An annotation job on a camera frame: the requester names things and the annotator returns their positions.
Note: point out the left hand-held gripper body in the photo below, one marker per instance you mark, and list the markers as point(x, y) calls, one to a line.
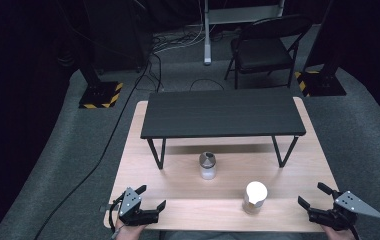
point(132, 206)

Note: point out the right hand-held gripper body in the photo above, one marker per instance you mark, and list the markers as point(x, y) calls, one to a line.
point(343, 208)

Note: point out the spice jar with white lid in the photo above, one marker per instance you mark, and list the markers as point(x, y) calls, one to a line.
point(255, 196)

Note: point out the glass shaker with silver lid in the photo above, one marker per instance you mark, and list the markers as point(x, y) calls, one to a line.
point(207, 166)

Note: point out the black shelf with metal legs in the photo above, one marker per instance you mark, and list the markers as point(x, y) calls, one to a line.
point(223, 113)

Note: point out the person's left hand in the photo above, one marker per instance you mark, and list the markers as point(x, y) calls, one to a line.
point(129, 231)

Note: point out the person's right hand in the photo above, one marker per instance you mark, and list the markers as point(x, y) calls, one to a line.
point(336, 234)

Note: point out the grey tape strip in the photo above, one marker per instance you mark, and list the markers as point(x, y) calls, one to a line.
point(104, 208)

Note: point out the black stand with striped base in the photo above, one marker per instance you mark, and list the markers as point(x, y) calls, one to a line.
point(321, 83)
point(99, 95)

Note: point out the black folding chair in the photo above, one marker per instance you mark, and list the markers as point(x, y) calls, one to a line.
point(261, 53)

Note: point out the white metal stand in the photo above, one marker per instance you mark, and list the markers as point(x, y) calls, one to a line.
point(207, 40)

